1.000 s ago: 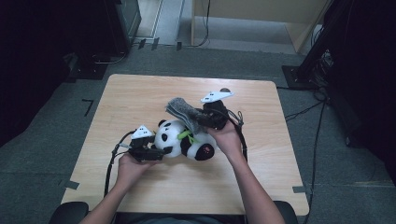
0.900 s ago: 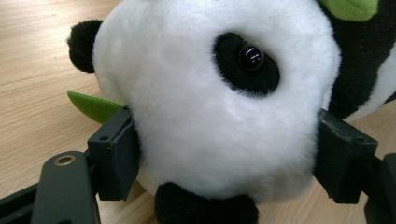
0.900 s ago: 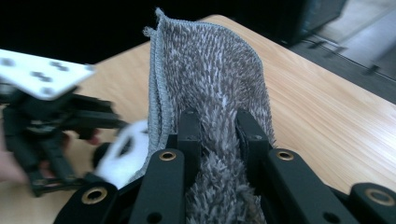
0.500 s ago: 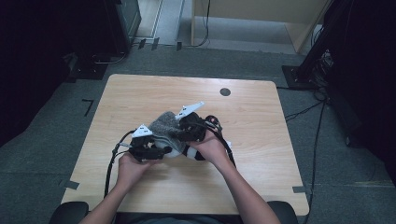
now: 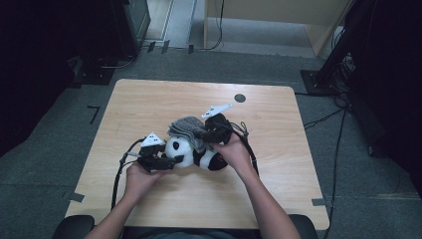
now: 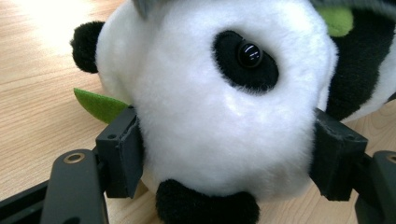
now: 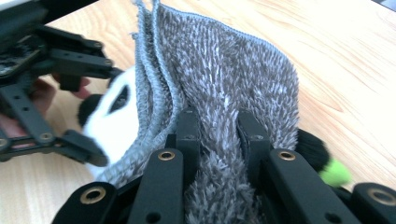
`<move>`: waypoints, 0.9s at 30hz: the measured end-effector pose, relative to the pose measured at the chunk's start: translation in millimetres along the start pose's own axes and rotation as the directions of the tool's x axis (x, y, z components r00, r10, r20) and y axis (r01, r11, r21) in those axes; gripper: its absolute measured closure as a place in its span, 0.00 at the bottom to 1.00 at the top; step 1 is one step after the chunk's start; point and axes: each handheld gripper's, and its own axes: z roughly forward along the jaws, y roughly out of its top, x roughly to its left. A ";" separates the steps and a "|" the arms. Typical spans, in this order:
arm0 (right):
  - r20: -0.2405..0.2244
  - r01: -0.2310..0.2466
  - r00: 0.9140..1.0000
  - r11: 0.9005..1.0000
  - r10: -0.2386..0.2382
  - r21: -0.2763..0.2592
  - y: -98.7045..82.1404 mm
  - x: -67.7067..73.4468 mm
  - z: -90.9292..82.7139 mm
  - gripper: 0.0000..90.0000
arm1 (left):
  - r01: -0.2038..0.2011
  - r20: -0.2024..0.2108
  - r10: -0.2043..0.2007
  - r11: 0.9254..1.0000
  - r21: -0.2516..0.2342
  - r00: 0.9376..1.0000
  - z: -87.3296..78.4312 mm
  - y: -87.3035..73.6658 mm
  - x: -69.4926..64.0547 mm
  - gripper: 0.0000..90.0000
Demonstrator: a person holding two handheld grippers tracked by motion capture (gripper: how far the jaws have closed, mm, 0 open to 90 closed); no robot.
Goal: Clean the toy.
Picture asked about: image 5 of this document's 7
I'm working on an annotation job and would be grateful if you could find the short black floor cable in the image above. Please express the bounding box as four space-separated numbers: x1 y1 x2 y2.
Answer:
303 108 347 131

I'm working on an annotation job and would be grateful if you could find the black metal stand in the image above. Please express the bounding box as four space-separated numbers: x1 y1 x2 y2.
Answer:
300 0 377 98

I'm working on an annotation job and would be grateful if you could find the dark cabinet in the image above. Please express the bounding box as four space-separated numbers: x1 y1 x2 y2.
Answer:
108 0 152 61

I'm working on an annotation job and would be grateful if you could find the long black floor cable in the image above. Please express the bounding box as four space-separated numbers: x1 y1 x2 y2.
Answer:
322 106 348 239

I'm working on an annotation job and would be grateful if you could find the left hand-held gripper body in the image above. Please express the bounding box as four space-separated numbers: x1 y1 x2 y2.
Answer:
136 131 167 173

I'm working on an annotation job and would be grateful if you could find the black hanging cable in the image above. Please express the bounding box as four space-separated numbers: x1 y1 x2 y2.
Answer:
198 0 226 52

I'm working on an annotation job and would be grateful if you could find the panda plush toy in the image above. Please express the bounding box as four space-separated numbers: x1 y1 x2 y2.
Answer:
163 133 230 172

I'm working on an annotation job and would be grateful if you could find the person's right hand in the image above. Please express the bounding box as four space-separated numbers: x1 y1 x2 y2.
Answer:
212 132 258 178

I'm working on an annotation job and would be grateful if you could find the tangled cable bundle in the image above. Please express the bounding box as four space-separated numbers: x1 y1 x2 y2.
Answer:
332 53 356 101

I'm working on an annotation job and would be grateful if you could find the left hand-held gripper cable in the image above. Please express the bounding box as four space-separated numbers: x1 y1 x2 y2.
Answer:
110 137 147 211

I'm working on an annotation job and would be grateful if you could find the light wooden cabinet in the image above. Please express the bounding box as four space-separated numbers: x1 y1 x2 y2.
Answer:
202 0 352 58

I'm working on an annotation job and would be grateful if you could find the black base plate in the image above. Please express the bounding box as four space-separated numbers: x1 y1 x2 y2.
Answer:
71 58 115 87

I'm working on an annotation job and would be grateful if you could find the right hand-held gripper cable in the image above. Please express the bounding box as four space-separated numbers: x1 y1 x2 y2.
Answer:
228 120 261 177

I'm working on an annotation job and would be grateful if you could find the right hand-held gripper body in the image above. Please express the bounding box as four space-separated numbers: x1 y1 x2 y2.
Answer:
201 103 234 145

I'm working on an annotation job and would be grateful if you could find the person's left hand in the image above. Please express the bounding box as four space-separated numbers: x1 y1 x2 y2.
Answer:
123 162 170 204

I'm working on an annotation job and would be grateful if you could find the grey cable loop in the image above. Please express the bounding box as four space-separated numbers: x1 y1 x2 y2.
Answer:
98 54 137 70

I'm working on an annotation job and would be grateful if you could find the black angled floor tape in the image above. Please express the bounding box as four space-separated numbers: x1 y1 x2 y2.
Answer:
87 105 102 125

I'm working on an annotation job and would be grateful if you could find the hand-held gripper cable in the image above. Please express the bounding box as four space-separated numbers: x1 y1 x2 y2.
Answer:
228 120 261 177
110 137 147 211

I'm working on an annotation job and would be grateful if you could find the grey cloth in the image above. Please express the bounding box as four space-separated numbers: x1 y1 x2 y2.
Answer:
166 116 212 153

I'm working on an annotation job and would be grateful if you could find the person's clothing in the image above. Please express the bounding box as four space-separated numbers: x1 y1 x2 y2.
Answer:
122 226 260 239

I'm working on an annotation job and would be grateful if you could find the dark curtain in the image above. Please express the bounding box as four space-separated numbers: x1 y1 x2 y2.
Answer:
0 0 115 157
344 0 422 200

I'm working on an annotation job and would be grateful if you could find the black chair armrest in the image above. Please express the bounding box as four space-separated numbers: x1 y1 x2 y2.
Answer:
52 214 96 239
288 213 318 239

